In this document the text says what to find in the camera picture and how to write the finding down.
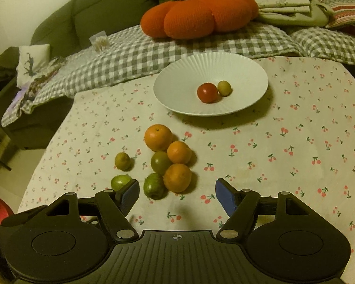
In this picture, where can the yellow-green fruit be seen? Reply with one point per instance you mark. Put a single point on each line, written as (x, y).
(122, 161)

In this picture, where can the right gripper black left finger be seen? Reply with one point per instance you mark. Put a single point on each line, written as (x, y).
(114, 206)

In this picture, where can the orange pumpkin cushion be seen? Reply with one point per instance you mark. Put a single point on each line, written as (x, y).
(193, 19)

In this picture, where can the red tomato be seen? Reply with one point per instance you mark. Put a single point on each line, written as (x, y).
(208, 93)

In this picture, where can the large orange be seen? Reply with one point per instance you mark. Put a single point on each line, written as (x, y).
(158, 137)

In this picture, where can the cherry print tablecloth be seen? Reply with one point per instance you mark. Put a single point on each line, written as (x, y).
(300, 138)

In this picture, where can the white ribbed plate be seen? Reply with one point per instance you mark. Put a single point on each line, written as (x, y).
(176, 86)

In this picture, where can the folded floral cloth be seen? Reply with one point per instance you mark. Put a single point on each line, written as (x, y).
(294, 12)

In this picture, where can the grey checkered blanket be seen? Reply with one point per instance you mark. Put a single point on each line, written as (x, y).
(132, 54)

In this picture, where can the yellow fruit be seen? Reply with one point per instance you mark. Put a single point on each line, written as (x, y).
(224, 88)

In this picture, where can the small orange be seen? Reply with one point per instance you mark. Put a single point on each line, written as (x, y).
(179, 152)

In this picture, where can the green tomato fruit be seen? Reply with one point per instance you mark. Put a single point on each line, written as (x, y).
(160, 162)

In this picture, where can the large green mango fruit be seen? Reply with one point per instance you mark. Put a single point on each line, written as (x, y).
(118, 181)

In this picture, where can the clear cotton swab box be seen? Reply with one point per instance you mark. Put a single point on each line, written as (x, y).
(100, 41)

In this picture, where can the dark green sofa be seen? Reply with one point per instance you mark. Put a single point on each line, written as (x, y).
(65, 25)

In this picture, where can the dark floral fabric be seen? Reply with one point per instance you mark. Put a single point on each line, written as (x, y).
(30, 90)

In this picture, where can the white printed pillow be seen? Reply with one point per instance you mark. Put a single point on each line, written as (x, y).
(32, 59)

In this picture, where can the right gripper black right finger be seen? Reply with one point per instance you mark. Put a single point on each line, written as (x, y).
(241, 208)

